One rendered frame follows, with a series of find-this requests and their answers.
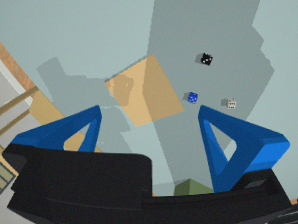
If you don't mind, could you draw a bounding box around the blue die with white pips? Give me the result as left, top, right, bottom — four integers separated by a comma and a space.
188, 92, 198, 104

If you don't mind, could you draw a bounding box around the tan flat mat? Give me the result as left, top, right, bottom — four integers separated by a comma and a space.
104, 54, 184, 127

